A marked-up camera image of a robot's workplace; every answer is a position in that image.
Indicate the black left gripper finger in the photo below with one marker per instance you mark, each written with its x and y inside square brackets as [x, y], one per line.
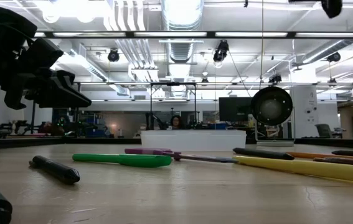
[64, 77]
[61, 96]

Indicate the green pen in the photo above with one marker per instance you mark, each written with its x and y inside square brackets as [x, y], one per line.
[139, 160]

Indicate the purple scissors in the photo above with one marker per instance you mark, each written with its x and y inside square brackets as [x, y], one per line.
[151, 152]

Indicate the clear plastic supply box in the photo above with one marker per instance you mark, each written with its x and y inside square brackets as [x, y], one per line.
[195, 140]

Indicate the orange pencil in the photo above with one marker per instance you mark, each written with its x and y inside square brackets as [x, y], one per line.
[313, 154]

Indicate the brown pencil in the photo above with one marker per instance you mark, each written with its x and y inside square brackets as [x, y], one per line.
[344, 161]

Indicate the yellow marker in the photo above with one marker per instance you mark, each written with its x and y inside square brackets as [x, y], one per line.
[304, 168]

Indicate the black background robot arm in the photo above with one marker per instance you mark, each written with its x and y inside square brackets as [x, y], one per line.
[156, 123]

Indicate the black ceiling spotlight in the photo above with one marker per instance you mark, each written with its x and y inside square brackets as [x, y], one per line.
[333, 57]
[113, 55]
[275, 78]
[221, 49]

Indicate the person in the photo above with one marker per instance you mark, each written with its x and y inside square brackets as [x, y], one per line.
[176, 122]

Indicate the grey office chair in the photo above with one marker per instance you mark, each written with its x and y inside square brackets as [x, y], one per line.
[323, 130]

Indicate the black computer monitor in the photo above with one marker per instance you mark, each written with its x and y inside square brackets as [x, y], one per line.
[233, 109]

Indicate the black background rig frame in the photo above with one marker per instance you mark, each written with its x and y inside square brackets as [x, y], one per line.
[173, 83]

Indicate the silver ventilation duct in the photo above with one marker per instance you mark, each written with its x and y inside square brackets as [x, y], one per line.
[180, 51]

